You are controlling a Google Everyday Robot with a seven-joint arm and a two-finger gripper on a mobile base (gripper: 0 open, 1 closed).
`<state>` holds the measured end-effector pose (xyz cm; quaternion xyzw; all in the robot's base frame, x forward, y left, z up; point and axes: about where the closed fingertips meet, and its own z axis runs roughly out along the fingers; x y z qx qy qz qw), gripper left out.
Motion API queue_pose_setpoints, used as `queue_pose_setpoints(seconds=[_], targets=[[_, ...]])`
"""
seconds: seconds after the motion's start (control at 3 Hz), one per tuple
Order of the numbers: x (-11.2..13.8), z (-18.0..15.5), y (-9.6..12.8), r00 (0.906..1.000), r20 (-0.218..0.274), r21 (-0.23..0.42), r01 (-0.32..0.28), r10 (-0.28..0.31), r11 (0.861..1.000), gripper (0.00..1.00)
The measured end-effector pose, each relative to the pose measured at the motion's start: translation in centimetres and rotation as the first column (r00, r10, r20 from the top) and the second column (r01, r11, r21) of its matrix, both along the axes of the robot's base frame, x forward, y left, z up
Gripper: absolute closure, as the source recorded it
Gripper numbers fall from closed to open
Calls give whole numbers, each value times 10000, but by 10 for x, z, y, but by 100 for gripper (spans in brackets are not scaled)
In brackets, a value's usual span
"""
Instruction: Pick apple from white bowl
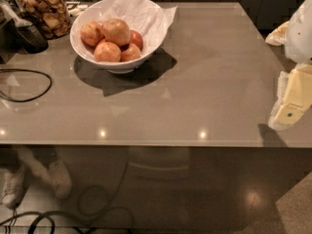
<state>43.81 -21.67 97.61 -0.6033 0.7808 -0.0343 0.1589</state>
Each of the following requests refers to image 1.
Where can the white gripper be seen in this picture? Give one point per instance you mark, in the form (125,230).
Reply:
(300,33)

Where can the red back right apple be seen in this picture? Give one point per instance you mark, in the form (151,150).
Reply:
(136,38)

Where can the white ceramic bowl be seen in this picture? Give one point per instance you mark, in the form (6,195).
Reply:
(86,52)

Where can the small white items behind bowl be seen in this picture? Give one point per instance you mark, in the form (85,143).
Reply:
(75,7)

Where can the white paper sheet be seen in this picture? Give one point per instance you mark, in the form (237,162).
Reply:
(144,16)

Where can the glass jar of chips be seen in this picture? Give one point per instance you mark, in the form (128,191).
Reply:
(53,17)

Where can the black scoop with handle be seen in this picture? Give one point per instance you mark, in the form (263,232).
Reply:
(29,35)

